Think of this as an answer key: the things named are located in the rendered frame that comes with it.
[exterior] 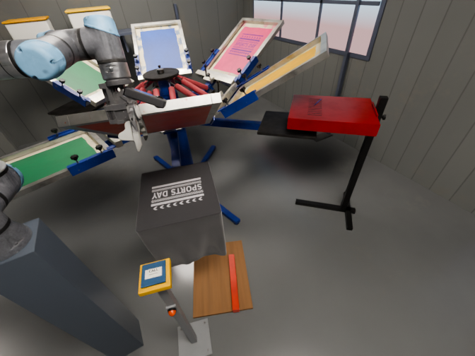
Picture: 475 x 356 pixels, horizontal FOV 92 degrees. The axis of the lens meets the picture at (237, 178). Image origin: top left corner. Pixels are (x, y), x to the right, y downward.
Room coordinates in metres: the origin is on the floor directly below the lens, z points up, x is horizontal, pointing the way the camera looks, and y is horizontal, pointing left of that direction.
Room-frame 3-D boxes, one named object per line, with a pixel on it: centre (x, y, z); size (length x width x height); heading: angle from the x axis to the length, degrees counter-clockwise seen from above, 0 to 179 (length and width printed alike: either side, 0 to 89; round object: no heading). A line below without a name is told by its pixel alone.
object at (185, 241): (0.77, 0.32, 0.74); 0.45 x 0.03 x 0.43; 102
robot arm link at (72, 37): (0.70, 0.43, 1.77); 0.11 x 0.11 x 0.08; 9
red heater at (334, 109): (1.65, -0.76, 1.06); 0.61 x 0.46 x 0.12; 72
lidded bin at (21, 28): (3.49, 2.43, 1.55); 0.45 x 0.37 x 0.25; 116
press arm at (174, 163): (1.49, 0.46, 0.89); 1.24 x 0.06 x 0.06; 12
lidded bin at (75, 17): (3.81, 1.80, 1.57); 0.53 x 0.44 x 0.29; 116
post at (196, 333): (0.48, 0.38, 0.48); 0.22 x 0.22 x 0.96; 12
